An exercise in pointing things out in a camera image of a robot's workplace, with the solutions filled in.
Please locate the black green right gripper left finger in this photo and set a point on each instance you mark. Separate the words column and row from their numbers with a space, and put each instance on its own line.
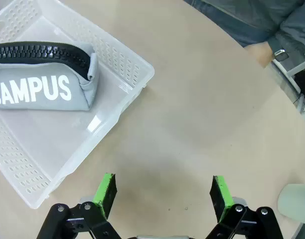
column 102, row 196

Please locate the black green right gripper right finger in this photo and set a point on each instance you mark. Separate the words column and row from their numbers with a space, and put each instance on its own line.
column 223, row 196

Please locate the pale green plastic cup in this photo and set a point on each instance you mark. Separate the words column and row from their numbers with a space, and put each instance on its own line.
column 297, row 201

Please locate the person's left forearm grey sleeve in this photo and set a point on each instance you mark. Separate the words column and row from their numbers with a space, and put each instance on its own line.
column 297, row 27

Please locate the white perforated plastic basket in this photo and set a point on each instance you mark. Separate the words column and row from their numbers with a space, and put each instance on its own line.
column 67, row 139

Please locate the person's left hand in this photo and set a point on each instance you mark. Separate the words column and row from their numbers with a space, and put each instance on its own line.
column 260, row 53

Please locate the white side table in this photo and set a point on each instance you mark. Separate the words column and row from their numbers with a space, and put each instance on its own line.
column 289, row 77

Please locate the person in grey jacket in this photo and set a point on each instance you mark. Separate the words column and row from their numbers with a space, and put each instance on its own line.
column 242, row 20

